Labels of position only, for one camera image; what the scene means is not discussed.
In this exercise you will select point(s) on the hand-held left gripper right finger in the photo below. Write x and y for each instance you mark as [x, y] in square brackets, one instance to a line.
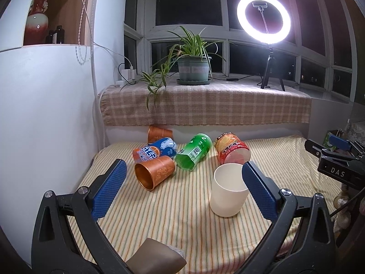
[261, 192]

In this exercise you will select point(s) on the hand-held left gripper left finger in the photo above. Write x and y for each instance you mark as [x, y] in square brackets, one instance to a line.
[109, 187]

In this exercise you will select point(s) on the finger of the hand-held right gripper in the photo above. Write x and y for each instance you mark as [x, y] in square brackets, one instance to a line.
[339, 142]
[313, 147]

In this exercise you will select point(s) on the white cup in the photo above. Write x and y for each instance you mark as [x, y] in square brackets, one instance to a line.
[228, 194]

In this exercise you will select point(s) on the large copper cup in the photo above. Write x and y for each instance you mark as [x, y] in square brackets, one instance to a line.
[159, 171]

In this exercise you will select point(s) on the red and orange printed cup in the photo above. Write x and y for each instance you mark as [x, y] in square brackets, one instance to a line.
[231, 147]

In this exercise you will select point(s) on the blue and orange printed cup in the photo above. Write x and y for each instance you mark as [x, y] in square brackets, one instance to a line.
[155, 149]

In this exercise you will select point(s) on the small copper cup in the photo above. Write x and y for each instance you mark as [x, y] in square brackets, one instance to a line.
[161, 134]

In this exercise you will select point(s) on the green printed cup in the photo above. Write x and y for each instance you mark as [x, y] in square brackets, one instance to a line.
[194, 151]

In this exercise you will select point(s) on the taupe cup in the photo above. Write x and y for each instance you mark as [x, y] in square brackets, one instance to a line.
[154, 258]

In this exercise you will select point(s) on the green box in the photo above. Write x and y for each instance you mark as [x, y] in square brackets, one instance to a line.
[332, 138]

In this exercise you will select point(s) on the yellow striped cloth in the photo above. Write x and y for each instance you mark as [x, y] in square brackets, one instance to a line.
[176, 205]

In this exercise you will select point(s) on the black tripod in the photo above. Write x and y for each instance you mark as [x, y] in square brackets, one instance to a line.
[269, 68]

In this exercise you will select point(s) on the beige checked cloth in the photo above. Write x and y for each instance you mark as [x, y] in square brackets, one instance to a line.
[228, 105]

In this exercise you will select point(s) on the white power strip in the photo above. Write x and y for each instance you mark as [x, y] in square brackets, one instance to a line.
[122, 82]

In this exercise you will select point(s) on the white charger plug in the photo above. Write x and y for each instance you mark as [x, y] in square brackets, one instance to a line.
[129, 72]

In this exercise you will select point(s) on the green pot saucer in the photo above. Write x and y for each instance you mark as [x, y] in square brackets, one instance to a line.
[194, 82]

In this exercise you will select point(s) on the green flower pot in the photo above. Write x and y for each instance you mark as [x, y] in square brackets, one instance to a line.
[193, 67]

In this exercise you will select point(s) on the dark bottle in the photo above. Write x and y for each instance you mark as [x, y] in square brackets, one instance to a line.
[58, 35]

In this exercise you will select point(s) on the spider plant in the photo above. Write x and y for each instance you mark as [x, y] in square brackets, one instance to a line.
[188, 45]

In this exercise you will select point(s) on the red and white vase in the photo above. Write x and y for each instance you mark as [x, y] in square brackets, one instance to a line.
[38, 20]

